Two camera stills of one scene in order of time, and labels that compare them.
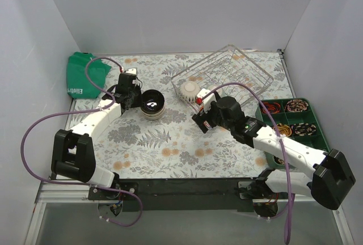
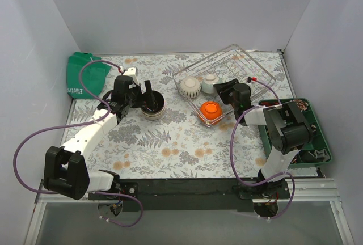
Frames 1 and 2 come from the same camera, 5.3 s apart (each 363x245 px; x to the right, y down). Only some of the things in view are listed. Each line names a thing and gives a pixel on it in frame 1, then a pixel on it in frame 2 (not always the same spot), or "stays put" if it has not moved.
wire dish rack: [227, 71] stays put
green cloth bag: [78, 85] stays put
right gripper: [202, 120] → [228, 94]
